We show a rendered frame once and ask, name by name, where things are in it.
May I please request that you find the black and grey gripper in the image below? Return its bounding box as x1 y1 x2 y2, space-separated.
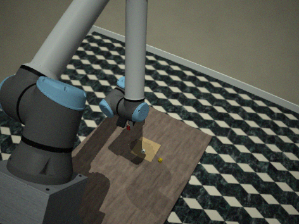
125 119 135 129

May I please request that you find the tan flat mat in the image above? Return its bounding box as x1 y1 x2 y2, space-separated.
130 137 161 163

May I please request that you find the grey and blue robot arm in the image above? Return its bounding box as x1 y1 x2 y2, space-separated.
0 0 149 185

